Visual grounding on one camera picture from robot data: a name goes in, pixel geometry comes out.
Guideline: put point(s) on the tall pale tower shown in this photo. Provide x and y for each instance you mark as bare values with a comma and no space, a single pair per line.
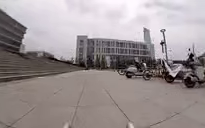
146,35

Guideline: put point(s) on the row of parked scooters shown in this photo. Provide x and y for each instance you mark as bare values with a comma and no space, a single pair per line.
136,71

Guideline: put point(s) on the grey paved plaza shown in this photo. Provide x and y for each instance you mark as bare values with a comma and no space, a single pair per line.
100,100

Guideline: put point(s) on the robot's own part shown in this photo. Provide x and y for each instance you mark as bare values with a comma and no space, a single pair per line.
66,125
130,125

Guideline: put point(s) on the wide grey stone steps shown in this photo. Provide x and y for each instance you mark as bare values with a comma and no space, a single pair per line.
16,66

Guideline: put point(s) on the grey building with ledges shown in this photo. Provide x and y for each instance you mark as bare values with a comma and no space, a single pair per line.
5,31

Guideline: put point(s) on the large grey glass-fronted building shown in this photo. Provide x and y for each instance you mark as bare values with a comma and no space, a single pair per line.
116,50

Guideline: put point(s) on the lamp pole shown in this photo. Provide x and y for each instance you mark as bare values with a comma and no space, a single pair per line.
164,46

